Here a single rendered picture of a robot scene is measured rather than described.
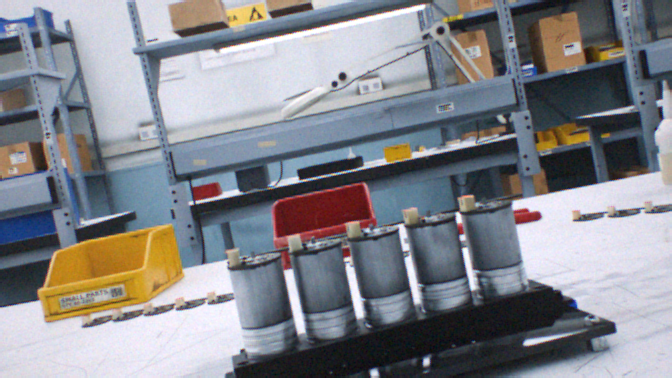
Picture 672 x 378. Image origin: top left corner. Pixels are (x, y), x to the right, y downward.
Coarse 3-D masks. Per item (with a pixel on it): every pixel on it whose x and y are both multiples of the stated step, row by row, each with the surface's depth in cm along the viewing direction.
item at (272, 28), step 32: (384, 0) 264; (416, 0) 278; (224, 32) 266; (256, 32) 274; (288, 32) 281; (512, 32) 264; (512, 64) 265; (416, 96) 266; (160, 128) 270; (256, 128) 269; (416, 128) 267; (384, 160) 309; (416, 160) 267; (448, 160) 267; (480, 160) 270; (512, 160) 270; (224, 192) 338; (256, 192) 270; (288, 192) 269; (224, 224) 335
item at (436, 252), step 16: (432, 224) 32; (448, 224) 33; (416, 240) 33; (432, 240) 32; (448, 240) 33; (416, 256) 33; (432, 256) 33; (448, 256) 33; (416, 272) 33; (432, 272) 33; (448, 272) 33; (464, 272) 33; (432, 288) 33; (448, 288) 33; (464, 288) 33; (432, 304) 33; (448, 304) 33; (464, 304) 33
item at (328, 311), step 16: (304, 256) 32; (320, 256) 32; (336, 256) 32; (304, 272) 32; (320, 272) 32; (336, 272) 32; (304, 288) 32; (320, 288) 32; (336, 288) 32; (304, 304) 32; (320, 304) 32; (336, 304) 32; (352, 304) 32; (304, 320) 32; (320, 320) 32; (336, 320) 32; (352, 320) 32; (320, 336) 32; (336, 336) 32
